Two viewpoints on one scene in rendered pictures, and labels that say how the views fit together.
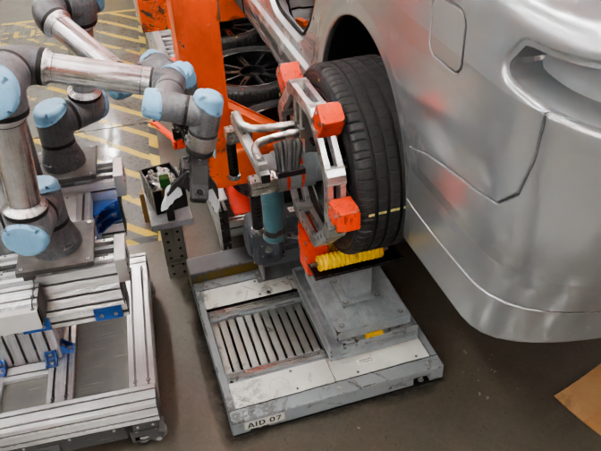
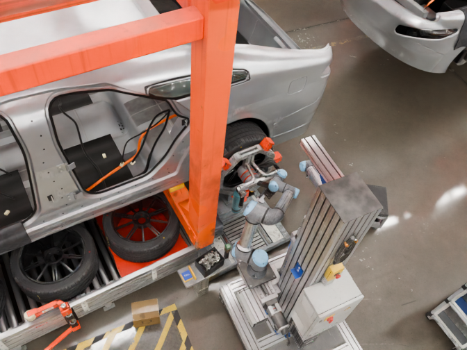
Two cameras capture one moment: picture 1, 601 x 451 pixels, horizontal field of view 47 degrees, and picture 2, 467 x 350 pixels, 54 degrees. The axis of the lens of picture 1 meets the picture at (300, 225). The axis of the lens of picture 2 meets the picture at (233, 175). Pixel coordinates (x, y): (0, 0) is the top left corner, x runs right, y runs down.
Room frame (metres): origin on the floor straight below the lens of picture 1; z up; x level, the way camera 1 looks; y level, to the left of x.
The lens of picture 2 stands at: (2.93, 2.12, 3.94)
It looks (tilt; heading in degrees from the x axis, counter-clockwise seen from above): 53 degrees down; 249
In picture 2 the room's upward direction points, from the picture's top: 8 degrees clockwise
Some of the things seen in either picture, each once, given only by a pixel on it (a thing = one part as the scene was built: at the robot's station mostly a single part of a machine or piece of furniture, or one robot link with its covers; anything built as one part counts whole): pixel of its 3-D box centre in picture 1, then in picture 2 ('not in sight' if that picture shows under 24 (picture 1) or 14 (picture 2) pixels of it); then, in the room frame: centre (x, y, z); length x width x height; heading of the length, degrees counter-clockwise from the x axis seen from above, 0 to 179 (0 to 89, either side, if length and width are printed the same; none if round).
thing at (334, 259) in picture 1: (350, 256); not in sight; (1.91, -0.17, 0.51); 0.29 x 0.06 x 0.06; 106
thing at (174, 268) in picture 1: (172, 234); (201, 280); (2.50, 0.59, 0.21); 0.10 x 0.10 x 0.42; 16
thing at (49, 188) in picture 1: (41, 200); not in sight; (1.65, 0.74, 0.98); 0.13 x 0.12 x 0.14; 2
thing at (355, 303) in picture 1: (355, 271); (230, 191); (2.05, -0.21, 0.32); 0.40 x 0.30 x 0.28; 16
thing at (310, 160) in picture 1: (290, 168); (249, 177); (1.98, 0.03, 0.85); 0.21 x 0.14 x 0.14; 106
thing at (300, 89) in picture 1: (309, 165); (244, 171); (2.00, -0.04, 0.85); 0.54 x 0.07 x 0.54; 16
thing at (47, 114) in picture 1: (55, 121); (258, 260); (2.15, 0.84, 0.98); 0.13 x 0.12 x 0.14; 139
